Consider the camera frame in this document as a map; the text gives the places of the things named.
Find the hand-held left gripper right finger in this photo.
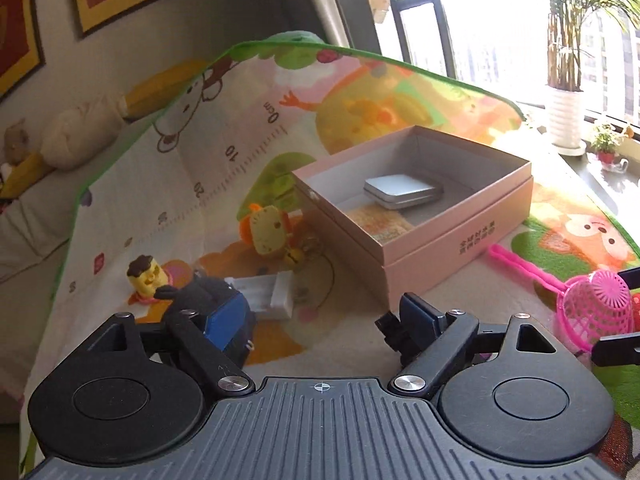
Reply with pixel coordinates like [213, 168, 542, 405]
[375, 292, 556, 398]

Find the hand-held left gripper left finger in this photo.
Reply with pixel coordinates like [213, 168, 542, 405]
[82, 300, 254, 397]

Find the black plush toy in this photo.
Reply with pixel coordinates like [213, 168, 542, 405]
[155, 270, 258, 368]

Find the pink plastic toy net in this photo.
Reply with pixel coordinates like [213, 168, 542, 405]
[487, 243, 636, 353]

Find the white battery charger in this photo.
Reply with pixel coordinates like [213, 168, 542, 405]
[224, 270, 296, 321]

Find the pink cardboard box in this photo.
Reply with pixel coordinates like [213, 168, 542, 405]
[291, 126, 535, 310]

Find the yellow pudding toy brown top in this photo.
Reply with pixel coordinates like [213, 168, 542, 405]
[126, 255, 173, 306]

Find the yellow orange keychain toy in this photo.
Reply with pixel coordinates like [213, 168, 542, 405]
[236, 203, 323, 267]

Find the yellow printed card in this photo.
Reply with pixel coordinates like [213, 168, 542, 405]
[345, 203, 415, 242]

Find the silver metal tin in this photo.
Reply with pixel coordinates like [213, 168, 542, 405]
[363, 174, 445, 209]

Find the small potted flower plant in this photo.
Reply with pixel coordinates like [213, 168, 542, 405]
[590, 122, 626, 166]

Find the printed cartoon play mat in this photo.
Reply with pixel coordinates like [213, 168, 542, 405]
[17, 32, 640, 480]

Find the potted palm white pot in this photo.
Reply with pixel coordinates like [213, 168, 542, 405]
[545, 0, 640, 156]

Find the grey sofa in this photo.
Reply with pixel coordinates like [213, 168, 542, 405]
[0, 85, 151, 411]

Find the yellow cushion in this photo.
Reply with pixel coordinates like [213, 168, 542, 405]
[122, 60, 208, 121]
[0, 152, 56, 198]

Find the cream pillow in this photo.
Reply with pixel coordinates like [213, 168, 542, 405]
[40, 94, 128, 171]

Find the brown plush bear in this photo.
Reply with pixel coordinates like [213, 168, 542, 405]
[2, 119, 31, 166]

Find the window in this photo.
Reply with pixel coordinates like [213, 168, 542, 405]
[385, 0, 640, 126]

